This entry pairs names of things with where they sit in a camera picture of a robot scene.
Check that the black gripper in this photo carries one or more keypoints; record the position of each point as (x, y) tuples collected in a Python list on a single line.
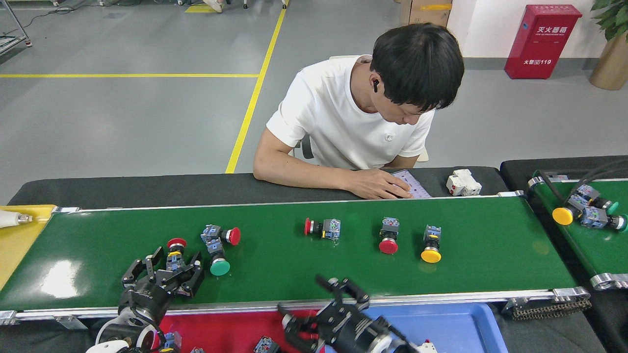
[(360, 331), (144, 296)]

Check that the green mushroom push button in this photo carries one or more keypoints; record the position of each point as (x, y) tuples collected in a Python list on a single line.
[(220, 267), (587, 192), (594, 217)]

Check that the person's right forearm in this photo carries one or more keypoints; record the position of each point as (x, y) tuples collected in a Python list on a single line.
[(304, 179)]

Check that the green conveyor belt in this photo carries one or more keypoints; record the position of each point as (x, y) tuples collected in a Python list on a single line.
[(588, 250), (294, 264)]

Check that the red plastic tray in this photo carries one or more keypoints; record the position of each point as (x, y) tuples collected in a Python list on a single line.
[(221, 333)]

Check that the blue plastic tray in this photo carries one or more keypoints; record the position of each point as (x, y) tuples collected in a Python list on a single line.
[(451, 328)]

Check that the yellow plastic tray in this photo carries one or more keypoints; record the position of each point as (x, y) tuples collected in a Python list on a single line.
[(19, 250)]

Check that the person's right hand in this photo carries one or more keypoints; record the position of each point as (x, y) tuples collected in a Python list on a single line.
[(378, 184)]

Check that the smartphone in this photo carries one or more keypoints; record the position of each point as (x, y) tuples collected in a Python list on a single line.
[(417, 185)]

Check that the white light bulb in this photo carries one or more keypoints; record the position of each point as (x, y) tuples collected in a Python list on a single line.
[(10, 218)]

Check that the grey office chair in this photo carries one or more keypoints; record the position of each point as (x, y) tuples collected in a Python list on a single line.
[(307, 147)]

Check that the person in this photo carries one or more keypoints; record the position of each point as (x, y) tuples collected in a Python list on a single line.
[(213, 6), (333, 113)]

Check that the metal rack cart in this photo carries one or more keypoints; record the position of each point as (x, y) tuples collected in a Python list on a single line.
[(12, 39)]

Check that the cardboard box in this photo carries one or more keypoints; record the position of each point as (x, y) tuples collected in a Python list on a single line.
[(427, 12)]

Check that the red fire extinguisher cabinet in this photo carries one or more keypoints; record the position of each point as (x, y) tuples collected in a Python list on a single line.
[(542, 46)]

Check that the potted plant in brass pot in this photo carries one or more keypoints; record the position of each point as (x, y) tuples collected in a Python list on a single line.
[(611, 63)]

